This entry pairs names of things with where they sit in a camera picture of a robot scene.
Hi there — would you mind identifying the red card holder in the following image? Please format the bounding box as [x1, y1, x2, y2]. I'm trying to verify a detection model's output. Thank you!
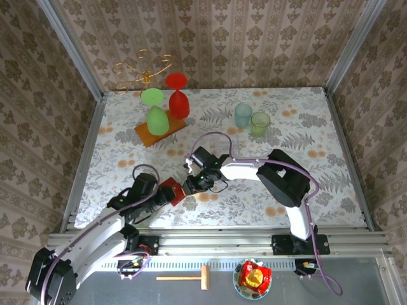
[158, 177, 187, 208]

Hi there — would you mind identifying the orange wooden rack base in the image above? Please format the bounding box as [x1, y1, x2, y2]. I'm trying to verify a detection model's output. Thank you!
[134, 109, 188, 148]

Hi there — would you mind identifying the slotted metal strip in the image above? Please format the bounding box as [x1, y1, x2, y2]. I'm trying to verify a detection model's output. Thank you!
[101, 257, 319, 271]

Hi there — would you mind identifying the green wine glass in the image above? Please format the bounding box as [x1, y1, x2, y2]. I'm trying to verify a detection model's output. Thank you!
[140, 88, 170, 137]

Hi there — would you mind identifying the blue plastic tumbler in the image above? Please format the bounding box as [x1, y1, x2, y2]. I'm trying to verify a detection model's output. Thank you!
[234, 102, 254, 130]

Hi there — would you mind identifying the red wine glass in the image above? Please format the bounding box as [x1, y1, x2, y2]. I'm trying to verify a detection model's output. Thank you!
[165, 72, 191, 120]

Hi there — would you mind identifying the green plastic tumbler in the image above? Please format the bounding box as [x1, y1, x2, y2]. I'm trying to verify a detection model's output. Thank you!
[250, 111, 272, 138]

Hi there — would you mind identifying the wooden mallet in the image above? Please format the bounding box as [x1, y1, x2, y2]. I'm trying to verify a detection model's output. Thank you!
[156, 265, 211, 290]

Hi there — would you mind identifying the red yellow snack bag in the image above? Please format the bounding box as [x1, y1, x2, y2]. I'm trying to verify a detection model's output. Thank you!
[238, 260, 273, 295]

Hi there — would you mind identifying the floral table cover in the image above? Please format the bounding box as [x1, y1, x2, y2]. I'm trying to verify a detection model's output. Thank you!
[74, 87, 366, 228]

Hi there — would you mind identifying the grey metal panel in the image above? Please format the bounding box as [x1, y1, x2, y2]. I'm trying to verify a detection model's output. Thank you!
[68, 256, 407, 305]

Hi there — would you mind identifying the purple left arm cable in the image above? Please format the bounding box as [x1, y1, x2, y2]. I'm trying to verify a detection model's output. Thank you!
[39, 163, 160, 305]

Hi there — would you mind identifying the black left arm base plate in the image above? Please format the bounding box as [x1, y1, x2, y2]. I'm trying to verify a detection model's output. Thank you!
[125, 234, 160, 257]

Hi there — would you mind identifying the black left cable connector box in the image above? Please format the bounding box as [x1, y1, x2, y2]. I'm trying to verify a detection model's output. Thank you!
[116, 257, 151, 281]

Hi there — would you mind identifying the black cable connector box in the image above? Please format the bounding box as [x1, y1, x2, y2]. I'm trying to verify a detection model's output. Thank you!
[294, 259, 319, 278]
[116, 257, 151, 281]

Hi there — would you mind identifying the aluminium frame cross rail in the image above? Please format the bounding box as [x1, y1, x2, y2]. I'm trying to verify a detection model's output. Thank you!
[44, 226, 395, 259]

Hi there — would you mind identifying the aluminium table side rail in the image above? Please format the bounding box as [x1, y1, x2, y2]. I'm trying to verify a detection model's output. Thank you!
[60, 91, 107, 234]
[322, 87, 376, 232]

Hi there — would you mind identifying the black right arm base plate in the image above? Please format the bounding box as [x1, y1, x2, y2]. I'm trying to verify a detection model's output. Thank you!
[271, 234, 331, 256]

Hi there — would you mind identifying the gold wire glass rack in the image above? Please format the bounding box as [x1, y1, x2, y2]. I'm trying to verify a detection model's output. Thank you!
[113, 49, 177, 96]

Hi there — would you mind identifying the black right cable connector box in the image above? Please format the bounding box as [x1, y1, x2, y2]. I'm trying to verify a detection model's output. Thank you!
[294, 259, 319, 278]

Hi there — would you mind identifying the aluminium frame post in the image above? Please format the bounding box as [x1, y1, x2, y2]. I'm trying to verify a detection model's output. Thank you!
[324, 0, 388, 93]
[35, 0, 106, 102]

